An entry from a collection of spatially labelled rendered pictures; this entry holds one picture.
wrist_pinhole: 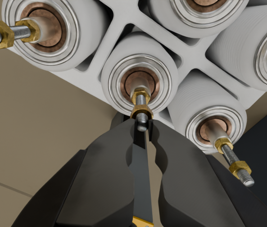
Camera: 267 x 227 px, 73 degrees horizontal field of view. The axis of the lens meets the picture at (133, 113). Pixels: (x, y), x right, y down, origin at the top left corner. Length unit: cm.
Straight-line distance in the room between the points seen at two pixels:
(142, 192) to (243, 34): 25
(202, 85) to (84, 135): 40
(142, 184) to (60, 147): 38
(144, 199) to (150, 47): 21
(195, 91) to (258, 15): 11
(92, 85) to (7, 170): 56
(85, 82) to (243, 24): 23
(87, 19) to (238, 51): 17
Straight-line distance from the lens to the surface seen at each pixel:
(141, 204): 29
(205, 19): 22
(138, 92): 18
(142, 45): 21
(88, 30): 22
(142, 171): 34
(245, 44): 25
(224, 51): 29
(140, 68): 21
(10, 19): 24
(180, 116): 25
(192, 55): 30
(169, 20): 21
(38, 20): 20
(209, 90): 27
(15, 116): 63
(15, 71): 57
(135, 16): 28
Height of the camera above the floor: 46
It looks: 62 degrees down
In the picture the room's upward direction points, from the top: 178 degrees counter-clockwise
